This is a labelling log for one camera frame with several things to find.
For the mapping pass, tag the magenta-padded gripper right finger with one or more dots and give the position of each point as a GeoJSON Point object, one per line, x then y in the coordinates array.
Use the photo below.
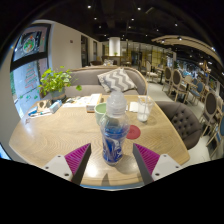
{"type": "Point", "coordinates": [148, 160]}

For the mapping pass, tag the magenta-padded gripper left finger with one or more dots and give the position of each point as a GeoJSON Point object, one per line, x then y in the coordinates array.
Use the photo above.
{"type": "Point", "coordinates": [75, 160]}

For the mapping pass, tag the clear blue-labelled water bottle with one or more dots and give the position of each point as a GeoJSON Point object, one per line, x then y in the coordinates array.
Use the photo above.
{"type": "Point", "coordinates": [113, 133]}

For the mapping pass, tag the flat round red coaster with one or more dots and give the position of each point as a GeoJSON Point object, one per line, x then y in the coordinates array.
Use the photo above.
{"type": "Point", "coordinates": [134, 132]}

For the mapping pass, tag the clear glass with straw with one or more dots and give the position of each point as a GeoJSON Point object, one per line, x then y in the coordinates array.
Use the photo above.
{"type": "Point", "coordinates": [144, 111]}

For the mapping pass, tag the dark grey tufted chair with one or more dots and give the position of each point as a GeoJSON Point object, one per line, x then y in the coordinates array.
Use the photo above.
{"type": "Point", "coordinates": [181, 121]}

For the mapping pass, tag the pale green mug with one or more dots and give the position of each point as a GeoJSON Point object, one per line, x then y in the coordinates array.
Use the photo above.
{"type": "Point", "coordinates": [99, 112]}

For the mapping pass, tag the teal white tissue box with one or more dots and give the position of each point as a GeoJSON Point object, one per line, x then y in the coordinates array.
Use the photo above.
{"type": "Point", "coordinates": [55, 106]}

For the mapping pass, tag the white printed menu booklet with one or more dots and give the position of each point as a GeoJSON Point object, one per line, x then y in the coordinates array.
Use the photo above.
{"type": "Point", "coordinates": [93, 102]}

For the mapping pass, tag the small wooden stand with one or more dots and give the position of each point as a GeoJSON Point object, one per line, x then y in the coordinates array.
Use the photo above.
{"type": "Point", "coordinates": [43, 106]}

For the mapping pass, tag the small blue pack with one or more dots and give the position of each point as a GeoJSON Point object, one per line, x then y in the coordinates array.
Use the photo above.
{"type": "Point", "coordinates": [32, 113]}

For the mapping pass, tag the green potted plant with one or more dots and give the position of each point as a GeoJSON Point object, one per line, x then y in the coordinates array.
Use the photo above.
{"type": "Point", "coordinates": [55, 81]}

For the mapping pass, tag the group of dining chairs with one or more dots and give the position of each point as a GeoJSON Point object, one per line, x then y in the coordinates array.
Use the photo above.
{"type": "Point", "coordinates": [210, 106]}

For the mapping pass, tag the grey curved sofa bench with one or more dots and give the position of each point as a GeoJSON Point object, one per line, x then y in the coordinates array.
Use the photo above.
{"type": "Point", "coordinates": [85, 78]}

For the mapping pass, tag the grey white chevron cushion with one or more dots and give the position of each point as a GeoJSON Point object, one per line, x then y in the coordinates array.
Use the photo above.
{"type": "Point", "coordinates": [116, 80]}

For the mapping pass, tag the window with festive stickers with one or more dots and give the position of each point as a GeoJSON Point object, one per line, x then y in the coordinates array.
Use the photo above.
{"type": "Point", "coordinates": [28, 76]}

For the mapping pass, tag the white round column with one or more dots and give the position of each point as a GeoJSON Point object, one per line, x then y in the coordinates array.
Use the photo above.
{"type": "Point", "coordinates": [114, 46]}

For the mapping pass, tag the group of ceiling spotlights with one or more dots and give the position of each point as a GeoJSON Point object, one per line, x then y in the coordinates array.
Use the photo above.
{"type": "Point", "coordinates": [139, 9]}

